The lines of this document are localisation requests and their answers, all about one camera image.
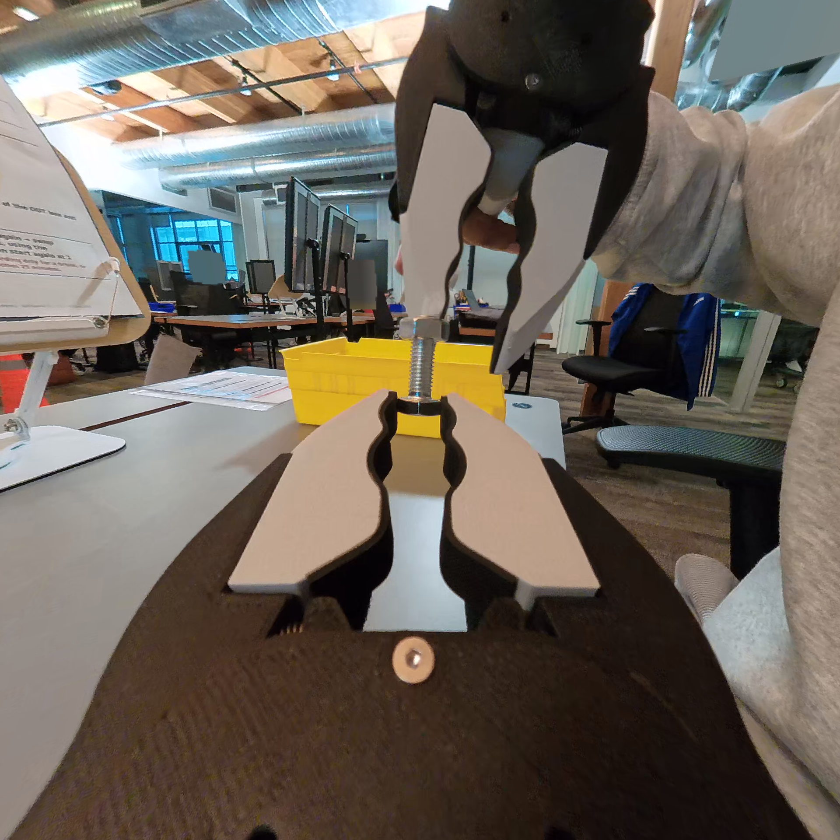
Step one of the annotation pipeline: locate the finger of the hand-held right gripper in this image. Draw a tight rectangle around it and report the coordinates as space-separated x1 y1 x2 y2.
491 144 608 375
397 101 494 324

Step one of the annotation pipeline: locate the tan board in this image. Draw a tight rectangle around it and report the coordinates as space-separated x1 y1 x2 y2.
144 335 199 387

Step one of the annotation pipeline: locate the printed instruction sheet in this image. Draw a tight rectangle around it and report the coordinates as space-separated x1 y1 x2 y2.
0 75 142 322

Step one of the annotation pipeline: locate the grey hanging panel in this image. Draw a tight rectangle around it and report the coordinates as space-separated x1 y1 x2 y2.
709 0 840 83

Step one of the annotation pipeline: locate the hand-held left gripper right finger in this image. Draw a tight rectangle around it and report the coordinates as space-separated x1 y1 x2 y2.
441 394 601 611

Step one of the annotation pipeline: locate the person's right hand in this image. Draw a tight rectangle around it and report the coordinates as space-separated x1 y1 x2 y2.
461 193 522 255

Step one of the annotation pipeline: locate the grey desk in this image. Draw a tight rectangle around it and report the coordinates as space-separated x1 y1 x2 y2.
0 365 567 840

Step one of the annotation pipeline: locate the silver hex nut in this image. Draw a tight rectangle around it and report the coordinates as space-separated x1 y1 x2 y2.
398 315 451 343

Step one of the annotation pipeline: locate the orange traffic cone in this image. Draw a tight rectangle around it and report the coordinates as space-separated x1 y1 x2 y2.
0 354 50 411

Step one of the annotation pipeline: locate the yellow plastic bin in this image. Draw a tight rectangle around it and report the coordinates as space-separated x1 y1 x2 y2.
280 337 508 439

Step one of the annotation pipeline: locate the person's right forearm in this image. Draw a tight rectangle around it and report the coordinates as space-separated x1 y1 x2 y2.
586 92 840 329

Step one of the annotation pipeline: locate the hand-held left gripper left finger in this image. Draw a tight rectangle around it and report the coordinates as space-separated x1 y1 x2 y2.
227 390 395 598

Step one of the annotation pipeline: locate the large silver ceiling duct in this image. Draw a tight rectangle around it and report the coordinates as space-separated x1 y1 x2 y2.
0 0 427 93

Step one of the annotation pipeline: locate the black computer monitor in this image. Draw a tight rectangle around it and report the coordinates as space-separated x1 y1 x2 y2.
284 176 324 293
320 205 358 294

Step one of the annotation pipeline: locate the blue striped jacket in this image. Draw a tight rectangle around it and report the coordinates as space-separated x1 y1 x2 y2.
609 283 721 411

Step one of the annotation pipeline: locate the silver round ceiling duct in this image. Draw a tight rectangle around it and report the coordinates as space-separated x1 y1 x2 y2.
118 105 398 169
157 157 395 193

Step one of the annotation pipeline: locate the black mesh chair armrest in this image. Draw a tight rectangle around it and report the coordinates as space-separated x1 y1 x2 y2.
596 425 786 581

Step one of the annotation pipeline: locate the black office chair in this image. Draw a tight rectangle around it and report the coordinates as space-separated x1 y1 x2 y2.
561 318 690 434

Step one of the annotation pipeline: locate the silver threaded bolt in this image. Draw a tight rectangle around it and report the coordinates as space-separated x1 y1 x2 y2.
406 318 450 417

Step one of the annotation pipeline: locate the laminated paper sheet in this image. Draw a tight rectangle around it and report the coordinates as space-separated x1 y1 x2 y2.
130 369 293 412

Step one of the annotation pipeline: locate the white document stand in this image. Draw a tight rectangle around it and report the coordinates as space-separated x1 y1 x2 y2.
0 147 153 493

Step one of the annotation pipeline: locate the wooden office table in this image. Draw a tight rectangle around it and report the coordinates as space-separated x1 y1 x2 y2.
151 314 375 370

